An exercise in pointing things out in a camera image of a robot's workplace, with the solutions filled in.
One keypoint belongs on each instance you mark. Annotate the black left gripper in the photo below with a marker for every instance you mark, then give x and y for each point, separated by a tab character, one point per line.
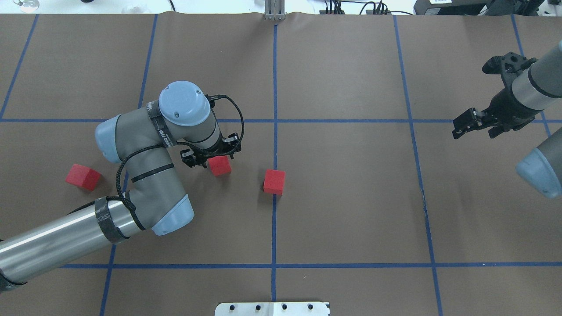
189	159

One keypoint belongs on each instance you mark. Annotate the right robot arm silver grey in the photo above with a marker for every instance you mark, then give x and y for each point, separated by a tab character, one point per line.
531	86

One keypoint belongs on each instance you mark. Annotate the clear plastic lid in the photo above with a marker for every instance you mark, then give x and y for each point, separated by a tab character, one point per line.
27	6

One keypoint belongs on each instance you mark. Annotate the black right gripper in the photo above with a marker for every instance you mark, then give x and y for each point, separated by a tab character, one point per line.
505	106

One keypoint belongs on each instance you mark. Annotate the red cube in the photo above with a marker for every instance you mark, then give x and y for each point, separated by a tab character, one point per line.
274	182
219	165
83	177

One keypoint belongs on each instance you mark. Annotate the aluminium frame post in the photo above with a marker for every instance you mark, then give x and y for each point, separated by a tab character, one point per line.
274	10

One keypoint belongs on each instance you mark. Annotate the black printer box device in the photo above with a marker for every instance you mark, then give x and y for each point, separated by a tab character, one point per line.
449	7

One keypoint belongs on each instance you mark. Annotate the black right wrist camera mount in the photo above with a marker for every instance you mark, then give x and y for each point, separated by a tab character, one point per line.
509	67

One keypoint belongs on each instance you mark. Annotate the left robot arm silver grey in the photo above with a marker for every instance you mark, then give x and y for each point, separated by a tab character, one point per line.
149	192

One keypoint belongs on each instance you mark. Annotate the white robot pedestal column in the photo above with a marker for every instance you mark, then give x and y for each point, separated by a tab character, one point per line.
273	309

